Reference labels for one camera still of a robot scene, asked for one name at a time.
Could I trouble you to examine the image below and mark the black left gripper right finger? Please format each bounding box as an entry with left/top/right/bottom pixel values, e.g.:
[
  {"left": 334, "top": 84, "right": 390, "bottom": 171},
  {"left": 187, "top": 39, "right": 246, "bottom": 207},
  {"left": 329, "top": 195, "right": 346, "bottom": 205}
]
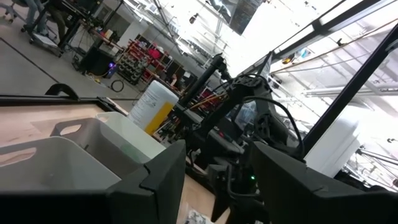
[{"left": 251, "top": 141, "right": 398, "bottom": 224}]

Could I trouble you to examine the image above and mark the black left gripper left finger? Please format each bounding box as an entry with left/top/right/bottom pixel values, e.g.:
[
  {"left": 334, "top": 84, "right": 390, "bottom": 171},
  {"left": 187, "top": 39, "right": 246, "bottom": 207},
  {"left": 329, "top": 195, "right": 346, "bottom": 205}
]
[{"left": 0, "top": 139, "right": 187, "bottom": 224}]

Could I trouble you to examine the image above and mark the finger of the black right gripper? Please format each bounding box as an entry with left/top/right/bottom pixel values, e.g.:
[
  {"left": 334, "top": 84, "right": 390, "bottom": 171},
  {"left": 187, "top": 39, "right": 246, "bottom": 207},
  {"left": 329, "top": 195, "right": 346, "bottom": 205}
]
[{"left": 211, "top": 186, "right": 231, "bottom": 223}]

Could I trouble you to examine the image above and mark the clear bag of cotton balls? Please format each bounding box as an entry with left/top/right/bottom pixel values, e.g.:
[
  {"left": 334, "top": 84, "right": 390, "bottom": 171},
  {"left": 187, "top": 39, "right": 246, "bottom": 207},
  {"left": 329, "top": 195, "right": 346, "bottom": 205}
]
[{"left": 183, "top": 208, "right": 216, "bottom": 224}]

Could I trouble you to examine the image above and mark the grey plastic bin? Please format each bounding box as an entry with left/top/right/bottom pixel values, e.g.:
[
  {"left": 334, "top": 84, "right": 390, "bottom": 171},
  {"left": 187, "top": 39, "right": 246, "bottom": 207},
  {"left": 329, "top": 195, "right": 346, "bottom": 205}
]
[{"left": 49, "top": 117, "right": 152, "bottom": 179}]

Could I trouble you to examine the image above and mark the white wipes canister yellow label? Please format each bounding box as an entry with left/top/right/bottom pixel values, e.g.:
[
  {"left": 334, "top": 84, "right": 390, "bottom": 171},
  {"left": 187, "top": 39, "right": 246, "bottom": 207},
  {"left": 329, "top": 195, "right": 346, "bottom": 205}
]
[{"left": 127, "top": 80, "right": 180, "bottom": 136}]

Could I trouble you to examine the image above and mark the storage shelf rack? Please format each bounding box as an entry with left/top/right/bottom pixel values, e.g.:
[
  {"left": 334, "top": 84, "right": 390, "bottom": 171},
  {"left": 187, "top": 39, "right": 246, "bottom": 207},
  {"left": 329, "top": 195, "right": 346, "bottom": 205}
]
[{"left": 117, "top": 39, "right": 152, "bottom": 85}]

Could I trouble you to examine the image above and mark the black computer case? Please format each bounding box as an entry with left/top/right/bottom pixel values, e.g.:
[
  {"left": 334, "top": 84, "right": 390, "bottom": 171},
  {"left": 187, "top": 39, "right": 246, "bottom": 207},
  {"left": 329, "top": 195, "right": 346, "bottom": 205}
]
[{"left": 78, "top": 45, "right": 118, "bottom": 79}]

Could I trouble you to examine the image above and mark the black hanging banner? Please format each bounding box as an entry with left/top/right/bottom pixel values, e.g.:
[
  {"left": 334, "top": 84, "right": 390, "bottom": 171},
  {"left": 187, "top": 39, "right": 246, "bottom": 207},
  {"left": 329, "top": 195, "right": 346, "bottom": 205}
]
[{"left": 229, "top": 0, "right": 266, "bottom": 36}]

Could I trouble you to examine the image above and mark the wheeled cart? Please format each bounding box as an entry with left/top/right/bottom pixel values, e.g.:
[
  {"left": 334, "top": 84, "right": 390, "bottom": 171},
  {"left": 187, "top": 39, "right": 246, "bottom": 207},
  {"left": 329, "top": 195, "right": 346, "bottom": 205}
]
[{"left": 28, "top": 30, "right": 63, "bottom": 58}]

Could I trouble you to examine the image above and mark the person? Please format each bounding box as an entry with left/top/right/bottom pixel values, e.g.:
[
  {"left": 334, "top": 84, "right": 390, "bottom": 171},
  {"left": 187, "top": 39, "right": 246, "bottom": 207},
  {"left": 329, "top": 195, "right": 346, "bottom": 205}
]
[
  {"left": 46, "top": 0, "right": 74, "bottom": 43},
  {"left": 20, "top": 0, "right": 50, "bottom": 35}
]

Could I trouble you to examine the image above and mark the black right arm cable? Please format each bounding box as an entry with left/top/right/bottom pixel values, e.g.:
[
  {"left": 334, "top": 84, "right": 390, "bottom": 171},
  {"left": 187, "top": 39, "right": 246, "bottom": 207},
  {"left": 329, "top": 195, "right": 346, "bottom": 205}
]
[{"left": 242, "top": 95, "right": 306, "bottom": 160}]

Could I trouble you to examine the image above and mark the black rig frame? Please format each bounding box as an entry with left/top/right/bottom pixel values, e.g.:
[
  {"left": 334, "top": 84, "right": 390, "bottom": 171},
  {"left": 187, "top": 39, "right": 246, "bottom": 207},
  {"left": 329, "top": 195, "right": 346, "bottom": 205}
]
[{"left": 242, "top": 0, "right": 398, "bottom": 157}]

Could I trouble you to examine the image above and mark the black curved handle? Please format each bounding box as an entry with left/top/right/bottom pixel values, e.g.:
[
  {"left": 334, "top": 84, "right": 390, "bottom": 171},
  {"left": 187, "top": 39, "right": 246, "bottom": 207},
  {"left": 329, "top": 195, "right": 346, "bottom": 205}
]
[{"left": 45, "top": 83, "right": 80, "bottom": 101}]

